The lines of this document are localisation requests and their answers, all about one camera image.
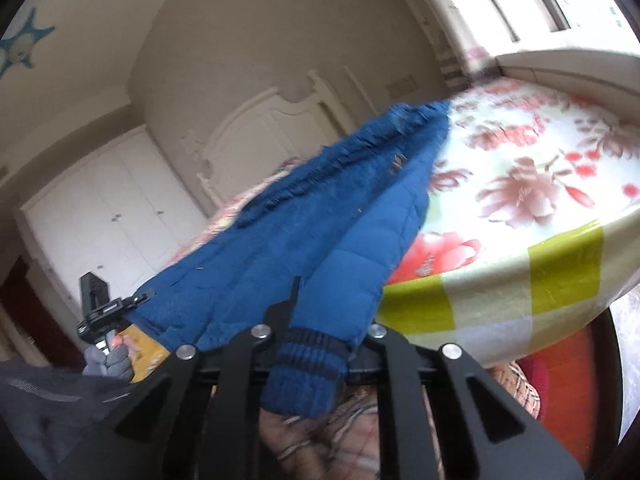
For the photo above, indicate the white wardrobe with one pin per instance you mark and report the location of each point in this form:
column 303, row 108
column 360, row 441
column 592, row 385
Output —
column 100, row 200

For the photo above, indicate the person's plaid pants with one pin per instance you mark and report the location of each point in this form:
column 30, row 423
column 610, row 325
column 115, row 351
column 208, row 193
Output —
column 330, row 440

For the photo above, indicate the person's left hand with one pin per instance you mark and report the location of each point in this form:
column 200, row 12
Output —
column 110, row 362

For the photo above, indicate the floral quilt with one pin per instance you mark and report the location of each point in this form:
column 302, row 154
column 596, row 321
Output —
column 525, row 175

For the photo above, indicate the sailboat print curtain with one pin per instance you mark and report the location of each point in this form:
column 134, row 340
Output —
column 450, row 20

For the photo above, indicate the blue star wall decal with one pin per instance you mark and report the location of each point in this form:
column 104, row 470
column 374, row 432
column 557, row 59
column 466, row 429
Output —
column 20, row 45

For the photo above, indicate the dark wooden door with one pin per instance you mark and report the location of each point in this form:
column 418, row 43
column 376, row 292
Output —
column 30, row 310

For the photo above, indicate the white bed headboard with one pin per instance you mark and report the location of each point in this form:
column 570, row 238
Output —
column 260, row 130

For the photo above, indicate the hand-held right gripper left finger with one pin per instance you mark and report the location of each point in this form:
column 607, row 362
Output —
column 240, row 400

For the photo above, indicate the white windowsill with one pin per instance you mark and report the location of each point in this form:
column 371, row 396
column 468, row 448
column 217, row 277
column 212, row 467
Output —
column 575, row 70

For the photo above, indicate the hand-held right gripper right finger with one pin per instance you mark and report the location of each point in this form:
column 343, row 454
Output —
column 425, row 410

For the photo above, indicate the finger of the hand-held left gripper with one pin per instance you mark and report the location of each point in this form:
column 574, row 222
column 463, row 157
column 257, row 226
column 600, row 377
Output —
column 125, row 306

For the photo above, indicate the blue quilted jacket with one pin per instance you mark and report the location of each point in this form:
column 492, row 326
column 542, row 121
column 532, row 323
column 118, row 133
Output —
column 310, row 220

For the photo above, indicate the red cloth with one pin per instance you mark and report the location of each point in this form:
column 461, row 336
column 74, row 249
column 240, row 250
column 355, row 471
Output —
column 537, row 379

